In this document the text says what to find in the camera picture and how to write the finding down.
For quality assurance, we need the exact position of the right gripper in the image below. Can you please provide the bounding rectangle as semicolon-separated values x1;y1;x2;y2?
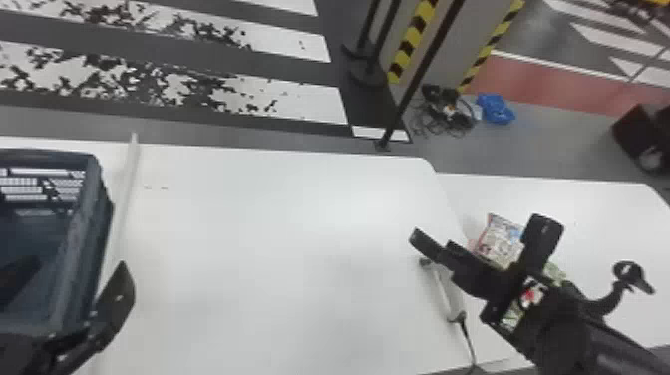
408;226;552;330

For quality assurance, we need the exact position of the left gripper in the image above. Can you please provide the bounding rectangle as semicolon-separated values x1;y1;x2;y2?
0;260;137;375

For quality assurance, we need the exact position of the blue basket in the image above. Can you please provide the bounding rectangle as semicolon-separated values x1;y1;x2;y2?
0;148;116;337

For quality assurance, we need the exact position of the black cable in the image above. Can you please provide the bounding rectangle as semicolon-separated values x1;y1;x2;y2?
407;83;479;140

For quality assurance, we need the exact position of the yellow black striped post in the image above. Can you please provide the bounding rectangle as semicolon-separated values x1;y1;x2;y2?
457;0;525;95
386;0;440;86

